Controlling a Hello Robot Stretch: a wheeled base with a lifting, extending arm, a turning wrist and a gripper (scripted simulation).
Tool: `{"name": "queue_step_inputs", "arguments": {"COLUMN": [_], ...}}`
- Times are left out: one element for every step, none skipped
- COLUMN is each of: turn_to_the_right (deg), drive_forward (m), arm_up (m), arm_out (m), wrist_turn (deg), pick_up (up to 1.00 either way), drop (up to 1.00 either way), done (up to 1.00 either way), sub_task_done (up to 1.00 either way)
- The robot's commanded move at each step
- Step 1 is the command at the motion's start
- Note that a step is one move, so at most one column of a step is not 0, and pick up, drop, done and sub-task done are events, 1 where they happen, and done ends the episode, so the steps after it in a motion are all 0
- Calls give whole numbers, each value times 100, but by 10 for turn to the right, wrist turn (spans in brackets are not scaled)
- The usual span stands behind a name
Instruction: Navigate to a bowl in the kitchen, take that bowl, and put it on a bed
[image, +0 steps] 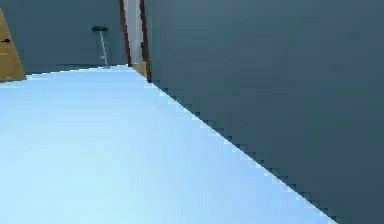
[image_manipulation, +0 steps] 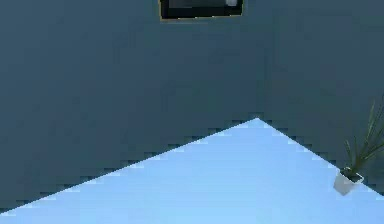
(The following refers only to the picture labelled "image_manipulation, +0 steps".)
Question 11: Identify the green plant in white pot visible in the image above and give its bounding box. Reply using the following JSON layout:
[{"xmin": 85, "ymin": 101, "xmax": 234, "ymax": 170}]
[{"xmin": 333, "ymin": 95, "xmax": 384, "ymax": 196}]

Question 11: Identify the dark framed wall picture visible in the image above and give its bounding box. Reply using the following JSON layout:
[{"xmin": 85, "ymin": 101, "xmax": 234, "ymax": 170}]
[{"xmin": 158, "ymin": 0, "xmax": 245, "ymax": 22}]

